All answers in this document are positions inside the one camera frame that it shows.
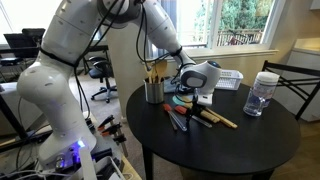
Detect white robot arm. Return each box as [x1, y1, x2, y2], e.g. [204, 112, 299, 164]
[17, 0, 222, 170]

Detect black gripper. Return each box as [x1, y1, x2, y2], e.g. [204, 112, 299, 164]
[190, 88, 213, 115]

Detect silver metal utensil holder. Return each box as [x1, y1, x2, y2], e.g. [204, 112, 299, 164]
[144, 79, 164, 104]

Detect round black table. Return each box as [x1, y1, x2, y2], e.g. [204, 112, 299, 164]
[126, 84, 301, 180]

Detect teal silicone spoon wooden handle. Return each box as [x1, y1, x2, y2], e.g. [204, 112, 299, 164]
[172, 95, 192, 108]

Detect blue cloth towel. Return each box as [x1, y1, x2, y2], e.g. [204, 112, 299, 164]
[164, 77, 180, 93]

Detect black wooden chair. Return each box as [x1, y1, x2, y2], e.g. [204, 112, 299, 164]
[262, 60, 320, 120]

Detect black office chair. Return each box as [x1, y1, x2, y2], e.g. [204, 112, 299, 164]
[89, 56, 117, 103]

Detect wooden spoons in holder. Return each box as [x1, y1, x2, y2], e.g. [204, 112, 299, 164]
[145, 60, 167, 84]

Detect white plastic basket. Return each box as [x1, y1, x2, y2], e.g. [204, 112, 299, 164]
[216, 69, 243, 90]

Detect black orange clamp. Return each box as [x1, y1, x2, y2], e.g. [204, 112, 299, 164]
[97, 115, 114, 131]
[101, 123, 128, 156]

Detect clear glass mug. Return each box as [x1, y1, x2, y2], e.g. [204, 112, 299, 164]
[243, 89, 266, 117]

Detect light wooden spatula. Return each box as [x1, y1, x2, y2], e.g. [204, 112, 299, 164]
[199, 108, 237, 129]

